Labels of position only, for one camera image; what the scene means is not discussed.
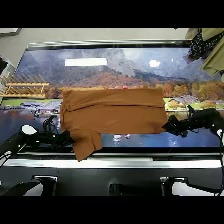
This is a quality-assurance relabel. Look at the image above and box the brown T-shirt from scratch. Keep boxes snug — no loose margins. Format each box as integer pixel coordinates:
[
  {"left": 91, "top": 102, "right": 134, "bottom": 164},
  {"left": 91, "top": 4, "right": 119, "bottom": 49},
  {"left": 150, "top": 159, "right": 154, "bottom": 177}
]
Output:
[{"left": 59, "top": 86, "right": 169, "bottom": 162}]

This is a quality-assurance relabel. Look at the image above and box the yellow wooden rack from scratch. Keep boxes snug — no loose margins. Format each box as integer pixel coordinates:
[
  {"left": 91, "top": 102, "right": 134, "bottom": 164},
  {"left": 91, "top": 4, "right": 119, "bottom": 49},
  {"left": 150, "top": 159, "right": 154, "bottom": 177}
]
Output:
[{"left": 0, "top": 74, "right": 50, "bottom": 100}]

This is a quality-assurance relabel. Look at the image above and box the black patterned garment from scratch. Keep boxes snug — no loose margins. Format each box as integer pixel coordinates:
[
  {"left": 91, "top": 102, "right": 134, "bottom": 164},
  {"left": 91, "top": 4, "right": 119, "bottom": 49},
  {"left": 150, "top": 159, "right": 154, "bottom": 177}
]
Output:
[{"left": 187, "top": 28, "right": 224, "bottom": 62}]

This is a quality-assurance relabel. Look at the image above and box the olive garment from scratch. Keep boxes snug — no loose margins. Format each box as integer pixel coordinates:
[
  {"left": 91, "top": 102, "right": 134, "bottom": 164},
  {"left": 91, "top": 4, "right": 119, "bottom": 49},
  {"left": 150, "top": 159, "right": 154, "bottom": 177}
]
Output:
[{"left": 185, "top": 28, "right": 224, "bottom": 77}]

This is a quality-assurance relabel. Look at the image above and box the silver frame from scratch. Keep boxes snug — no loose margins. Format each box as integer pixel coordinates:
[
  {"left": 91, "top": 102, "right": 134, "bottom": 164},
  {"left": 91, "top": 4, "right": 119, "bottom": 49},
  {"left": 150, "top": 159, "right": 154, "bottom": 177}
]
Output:
[{"left": 0, "top": 150, "right": 224, "bottom": 197}]

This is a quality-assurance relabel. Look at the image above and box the black cable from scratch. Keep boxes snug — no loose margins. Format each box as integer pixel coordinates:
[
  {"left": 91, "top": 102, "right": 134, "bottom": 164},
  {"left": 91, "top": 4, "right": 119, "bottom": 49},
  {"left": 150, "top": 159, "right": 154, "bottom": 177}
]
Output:
[{"left": 185, "top": 129, "right": 224, "bottom": 196}]

